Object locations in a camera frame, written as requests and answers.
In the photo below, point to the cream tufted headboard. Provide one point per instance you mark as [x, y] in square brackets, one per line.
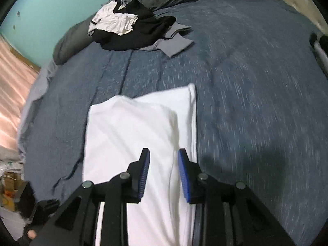
[299, 2]

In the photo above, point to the light grey blanket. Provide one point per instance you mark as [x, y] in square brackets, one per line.
[33, 102]

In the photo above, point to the small grey cloth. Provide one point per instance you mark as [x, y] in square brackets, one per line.
[118, 1]

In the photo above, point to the folded black garment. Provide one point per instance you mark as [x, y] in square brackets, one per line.
[320, 39]

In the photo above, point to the pile of unfolded clothes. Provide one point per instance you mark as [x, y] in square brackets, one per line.
[143, 28]

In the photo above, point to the white long-sleeve shirt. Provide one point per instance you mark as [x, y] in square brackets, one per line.
[128, 133]

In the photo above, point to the person's left hand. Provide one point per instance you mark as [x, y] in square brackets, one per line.
[31, 233]

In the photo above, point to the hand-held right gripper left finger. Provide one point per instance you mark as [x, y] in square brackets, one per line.
[143, 179]

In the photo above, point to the clear plastic bag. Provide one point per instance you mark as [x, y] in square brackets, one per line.
[9, 182]

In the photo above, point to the folded grey garment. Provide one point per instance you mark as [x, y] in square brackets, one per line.
[322, 56]

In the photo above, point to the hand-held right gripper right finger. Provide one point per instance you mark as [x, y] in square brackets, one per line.
[184, 179]

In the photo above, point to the pink curtain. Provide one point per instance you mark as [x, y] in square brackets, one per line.
[12, 94]

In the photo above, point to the white garment with black trim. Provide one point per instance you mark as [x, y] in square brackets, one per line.
[112, 20]

